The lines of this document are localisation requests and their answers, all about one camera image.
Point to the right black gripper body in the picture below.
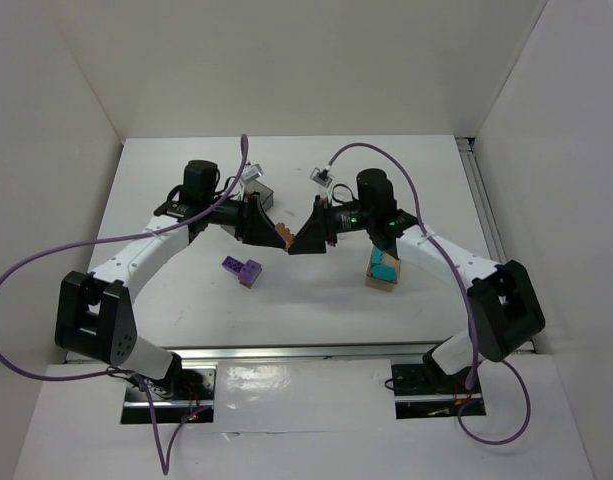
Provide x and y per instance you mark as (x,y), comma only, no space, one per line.
(327,221)

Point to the orange lego brick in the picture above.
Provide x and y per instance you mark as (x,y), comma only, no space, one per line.
(284,232)

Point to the teal rounded lego brick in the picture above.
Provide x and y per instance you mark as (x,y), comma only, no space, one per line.
(384,273)

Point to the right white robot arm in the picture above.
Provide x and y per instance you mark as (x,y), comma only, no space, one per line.
(503,311)

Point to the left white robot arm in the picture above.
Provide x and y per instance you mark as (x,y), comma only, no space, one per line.
(95,315)

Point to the smoky grey plastic container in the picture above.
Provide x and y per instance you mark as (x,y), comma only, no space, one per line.
(266,195)

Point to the purple rounded lego brick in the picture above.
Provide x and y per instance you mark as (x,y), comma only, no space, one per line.
(249,273)

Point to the purple flat lego brick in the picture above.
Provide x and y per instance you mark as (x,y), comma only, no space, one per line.
(232,265)

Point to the amber plastic container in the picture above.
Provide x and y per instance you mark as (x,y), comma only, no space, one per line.
(383,286)

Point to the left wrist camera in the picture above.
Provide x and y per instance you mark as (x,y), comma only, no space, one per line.
(251,173)

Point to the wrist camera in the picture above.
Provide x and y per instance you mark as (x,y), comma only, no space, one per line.
(321,177)
(251,173)

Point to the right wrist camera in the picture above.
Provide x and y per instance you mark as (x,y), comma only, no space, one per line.
(321,177)

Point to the side aluminium rail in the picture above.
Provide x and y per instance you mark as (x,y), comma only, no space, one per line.
(481,199)

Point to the aluminium mounting rail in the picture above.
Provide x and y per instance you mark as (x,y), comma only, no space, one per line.
(305,352)

